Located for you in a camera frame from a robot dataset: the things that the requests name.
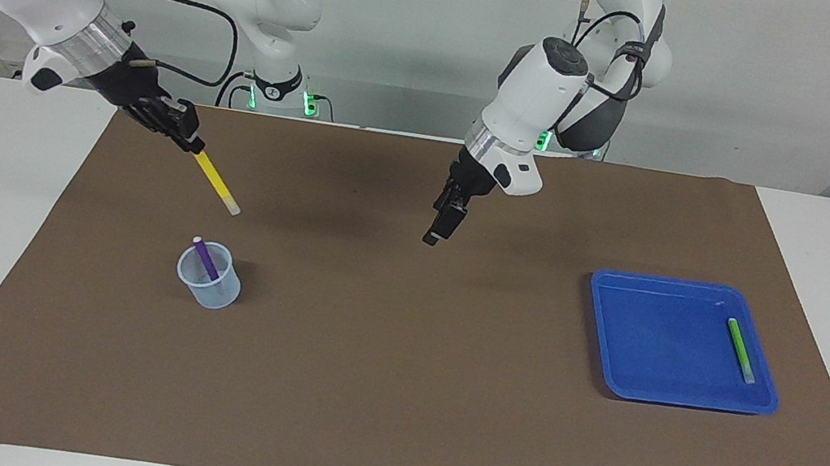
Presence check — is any green pen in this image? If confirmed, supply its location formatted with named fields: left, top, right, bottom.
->
left=719, top=317, right=765, bottom=385

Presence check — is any black base cable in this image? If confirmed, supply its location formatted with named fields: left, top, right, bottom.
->
left=216, top=68, right=255, bottom=112

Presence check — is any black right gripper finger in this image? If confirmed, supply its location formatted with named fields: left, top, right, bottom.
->
left=165, top=99, right=203, bottom=140
left=148, top=124, right=207, bottom=155

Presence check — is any brown table mat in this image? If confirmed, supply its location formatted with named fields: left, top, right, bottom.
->
left=0, top=71, right=830, bottom=466

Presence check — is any purple pen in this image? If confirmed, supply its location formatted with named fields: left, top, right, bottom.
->
left=187, top=235, right=227, bottom=283

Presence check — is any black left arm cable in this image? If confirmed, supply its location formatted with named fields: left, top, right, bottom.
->
left=565, top=0, right=658, bottom=107

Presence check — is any white power strip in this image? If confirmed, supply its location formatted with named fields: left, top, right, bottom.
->
left=0, top=38, right=33, bottom=81

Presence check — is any translucent plastic cup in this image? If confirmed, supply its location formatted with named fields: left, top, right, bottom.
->
left=172, top=237, right=247, bottom=314

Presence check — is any yellow pen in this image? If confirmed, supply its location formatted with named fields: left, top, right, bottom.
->
left=186, top=149, right=250, bottom=217

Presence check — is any blue plastic tray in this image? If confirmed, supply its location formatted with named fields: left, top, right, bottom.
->
left=574, top=265, right=796, bottom=423

